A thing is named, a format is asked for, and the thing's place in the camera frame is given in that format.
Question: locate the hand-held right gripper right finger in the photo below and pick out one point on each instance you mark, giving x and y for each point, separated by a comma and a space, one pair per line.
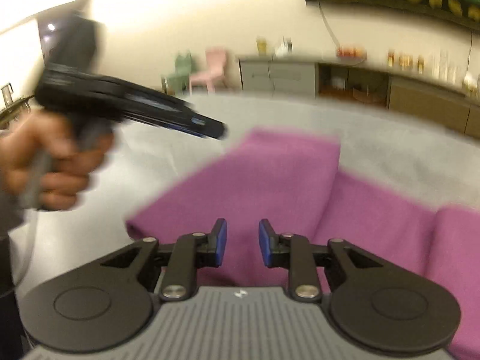
265, 243

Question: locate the yellow cup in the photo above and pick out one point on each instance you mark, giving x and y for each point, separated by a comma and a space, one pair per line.
262, 45

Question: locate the person's left hand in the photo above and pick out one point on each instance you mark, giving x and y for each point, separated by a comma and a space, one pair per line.
63, 180

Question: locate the white power strip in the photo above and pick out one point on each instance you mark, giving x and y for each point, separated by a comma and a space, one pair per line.
284, 48

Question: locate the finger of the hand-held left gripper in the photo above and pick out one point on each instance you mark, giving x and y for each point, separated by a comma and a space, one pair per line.
202, 123

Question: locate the purple pants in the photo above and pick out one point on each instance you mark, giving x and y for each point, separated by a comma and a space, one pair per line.
285, 180

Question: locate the pink plastic chair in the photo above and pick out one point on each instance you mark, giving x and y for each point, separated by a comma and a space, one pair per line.
213, 67

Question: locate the set of glass cups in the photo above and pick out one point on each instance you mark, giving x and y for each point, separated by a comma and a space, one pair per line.
444, 65

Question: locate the gold candle holder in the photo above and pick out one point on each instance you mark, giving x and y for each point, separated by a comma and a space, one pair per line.
392, 59
420, 64

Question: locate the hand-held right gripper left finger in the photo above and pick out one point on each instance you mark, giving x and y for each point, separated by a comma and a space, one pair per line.
221, 242

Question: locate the red fruit plate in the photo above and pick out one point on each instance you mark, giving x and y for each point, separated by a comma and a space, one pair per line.
350, 54

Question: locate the gold tissue box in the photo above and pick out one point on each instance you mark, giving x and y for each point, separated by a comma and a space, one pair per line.
471, 85

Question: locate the long grey sideboard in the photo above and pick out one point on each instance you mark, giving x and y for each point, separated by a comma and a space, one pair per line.
277, 77

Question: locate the green plastic chair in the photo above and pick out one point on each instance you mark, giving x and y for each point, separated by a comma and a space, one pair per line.
182, 73

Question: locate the gold incense bowl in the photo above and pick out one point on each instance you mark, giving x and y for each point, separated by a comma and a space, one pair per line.
405, 62

